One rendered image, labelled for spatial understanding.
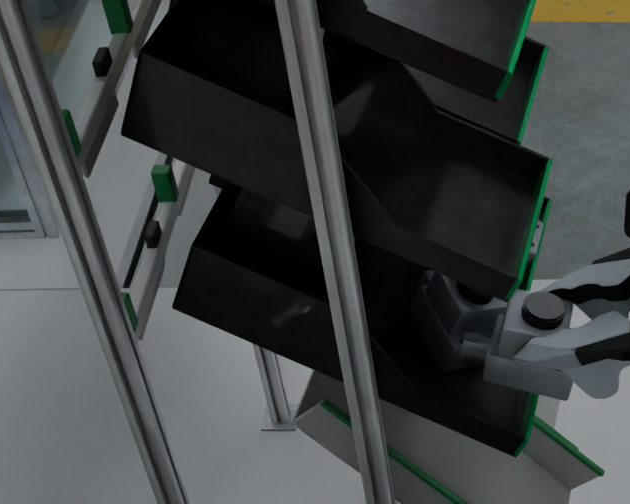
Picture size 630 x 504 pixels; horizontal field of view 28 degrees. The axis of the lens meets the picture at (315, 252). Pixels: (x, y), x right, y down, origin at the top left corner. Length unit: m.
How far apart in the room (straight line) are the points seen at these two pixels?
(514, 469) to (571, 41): 2.56
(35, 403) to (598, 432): 0.66
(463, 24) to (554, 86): 2.65
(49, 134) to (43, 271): 0.96
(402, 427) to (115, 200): 0.85
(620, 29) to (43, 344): 2.38
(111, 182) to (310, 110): 1.13
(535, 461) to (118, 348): 0.43
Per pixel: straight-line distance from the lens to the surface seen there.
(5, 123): 1.68
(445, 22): 0.78
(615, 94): 3.39
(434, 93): 0.98
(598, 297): 0.91
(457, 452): 1.10
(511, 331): 0.89
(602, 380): 0.89
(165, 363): 1.55
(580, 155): 3.18
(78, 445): 1.49
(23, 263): 1.76
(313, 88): 0.73
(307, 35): 0.71
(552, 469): 1.17
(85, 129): 0.85
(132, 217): 1.78
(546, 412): 1.24
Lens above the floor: 1.93
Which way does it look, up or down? 40 degrees down
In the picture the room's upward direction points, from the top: 11 degrees counter-clockwise
